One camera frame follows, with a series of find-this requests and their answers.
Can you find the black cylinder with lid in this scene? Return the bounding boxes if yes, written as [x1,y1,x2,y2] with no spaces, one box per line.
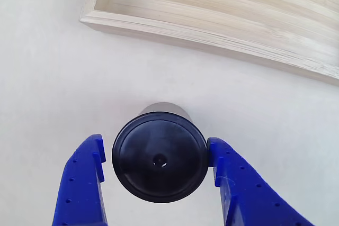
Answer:
[111,102,208,203]

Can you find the light wooden box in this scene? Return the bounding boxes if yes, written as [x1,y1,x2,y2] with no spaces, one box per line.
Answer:
[79,0,339,87]

